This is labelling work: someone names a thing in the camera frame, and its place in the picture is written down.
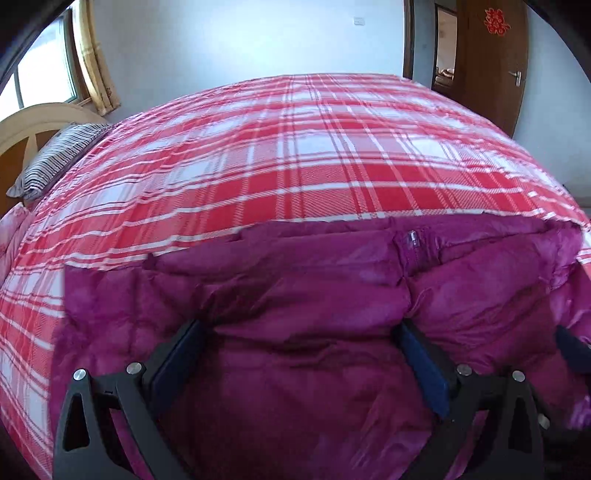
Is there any red double happiness decal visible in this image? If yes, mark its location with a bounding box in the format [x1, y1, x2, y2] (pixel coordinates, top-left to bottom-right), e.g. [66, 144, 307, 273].
[484, 7, 511, 37]

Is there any red white plaid bedsheet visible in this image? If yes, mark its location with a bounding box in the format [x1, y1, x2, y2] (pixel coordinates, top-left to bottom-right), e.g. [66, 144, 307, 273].
[1, 74, 590, 479]

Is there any magenta quilted down jacket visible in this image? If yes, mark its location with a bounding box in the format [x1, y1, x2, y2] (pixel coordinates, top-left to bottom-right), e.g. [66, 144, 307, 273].
[48, 215, 590, 479]

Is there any striped grey pillow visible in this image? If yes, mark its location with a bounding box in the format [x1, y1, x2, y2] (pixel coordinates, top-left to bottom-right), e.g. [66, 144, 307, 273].
[6, 123, 112, 203]

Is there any window with metal frame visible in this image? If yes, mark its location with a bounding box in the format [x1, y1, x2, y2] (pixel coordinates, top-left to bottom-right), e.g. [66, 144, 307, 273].
[1, 6, 90, 120]

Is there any right yellow curtain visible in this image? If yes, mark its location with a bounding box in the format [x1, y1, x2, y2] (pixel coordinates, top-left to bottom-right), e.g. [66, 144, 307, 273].
[72, 0, 121, 116]

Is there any dark brown door frame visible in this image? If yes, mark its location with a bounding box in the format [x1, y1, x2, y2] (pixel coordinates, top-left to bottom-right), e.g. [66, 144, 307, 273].
[403, 0, 458, 96]

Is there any pink floral folded quilt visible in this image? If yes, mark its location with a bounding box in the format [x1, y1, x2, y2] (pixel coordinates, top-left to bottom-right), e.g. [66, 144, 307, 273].
[0, 203, 34, 285]

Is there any silver door handle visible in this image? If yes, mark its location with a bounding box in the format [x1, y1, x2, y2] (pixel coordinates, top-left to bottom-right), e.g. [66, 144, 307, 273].
[508, 71, 525, 88]

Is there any brown wooden door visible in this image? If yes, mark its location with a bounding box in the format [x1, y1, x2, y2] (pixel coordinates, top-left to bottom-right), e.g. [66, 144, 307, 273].
[453, 0, 529, 136]

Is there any cream and brown headboard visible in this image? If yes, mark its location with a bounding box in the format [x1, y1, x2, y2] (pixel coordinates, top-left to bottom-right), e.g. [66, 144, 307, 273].
[0, 103, 107, 216]

